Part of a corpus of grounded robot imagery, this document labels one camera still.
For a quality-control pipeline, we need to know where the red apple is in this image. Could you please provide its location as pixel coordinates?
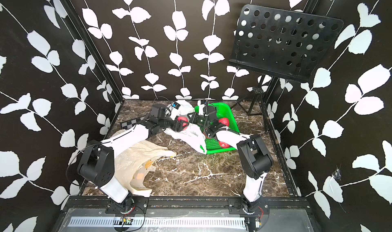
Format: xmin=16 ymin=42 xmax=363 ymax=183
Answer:
xmin=177 ymin=116 xmax=189 ymax=131
xmin=218 ymin=118 xmax=230 ymax=127
xmin=218 ymin=141 xmax=230 ymax=148

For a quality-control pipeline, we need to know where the white knotted plastic bag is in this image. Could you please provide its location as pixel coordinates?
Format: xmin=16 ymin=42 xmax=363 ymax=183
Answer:
xmin=164 ymin=100 xmax=207 ymax=154

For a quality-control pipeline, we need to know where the yellow banana print plastic bag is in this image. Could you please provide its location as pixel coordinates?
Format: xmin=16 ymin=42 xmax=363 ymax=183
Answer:
xmin=98 ymin=125 xmax=177 ymax=203

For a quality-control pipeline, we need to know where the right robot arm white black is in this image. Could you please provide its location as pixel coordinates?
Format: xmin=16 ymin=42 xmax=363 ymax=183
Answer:
xmin=187 ymin=101 xmax=274 ymax=215

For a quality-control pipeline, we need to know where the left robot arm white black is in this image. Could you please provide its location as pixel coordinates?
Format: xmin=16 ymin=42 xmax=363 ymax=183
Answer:
xmin=77 ymin=102 xmax=189 ymax=215

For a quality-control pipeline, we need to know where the green perforated plastic basket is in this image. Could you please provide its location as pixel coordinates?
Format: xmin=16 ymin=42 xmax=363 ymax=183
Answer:
xmin=194 ymin=102 xmax=239 ymax=154

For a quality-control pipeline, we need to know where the black white checkerboard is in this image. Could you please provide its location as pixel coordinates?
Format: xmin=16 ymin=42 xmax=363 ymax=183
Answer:
xmin=120 ymin=117 xmax=144 ymax=130

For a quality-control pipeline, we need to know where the small orange cube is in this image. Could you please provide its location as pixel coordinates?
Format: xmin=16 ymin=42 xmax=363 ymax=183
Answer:
xmin=136 ymin=173 xmax=145 ymax=180

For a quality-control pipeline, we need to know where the black perforated music stand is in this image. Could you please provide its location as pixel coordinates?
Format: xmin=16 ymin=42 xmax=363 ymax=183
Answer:
xmin=227 ymin=4 xmax=344 ymax=120

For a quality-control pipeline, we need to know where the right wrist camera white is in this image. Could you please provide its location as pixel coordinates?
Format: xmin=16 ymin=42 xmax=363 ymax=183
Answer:
xmin=197 ymin=99 xmax=208 ymax=115

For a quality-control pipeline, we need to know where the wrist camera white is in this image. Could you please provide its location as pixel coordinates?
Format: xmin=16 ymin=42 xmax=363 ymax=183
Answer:
xmin=169 ymin=102 xmax=181 ymax=120
xmin=197 ymin=99 xmax=208 ymax=115

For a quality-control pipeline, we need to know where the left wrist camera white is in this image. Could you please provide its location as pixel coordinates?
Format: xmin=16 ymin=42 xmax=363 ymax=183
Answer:
xmin=169 ymin=102 xmax=181 ymax=120

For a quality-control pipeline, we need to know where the white slotted cable duct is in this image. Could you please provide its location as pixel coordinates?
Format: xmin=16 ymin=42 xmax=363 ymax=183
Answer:
xmin=66 ymin=217 xmax=246 ymax=229

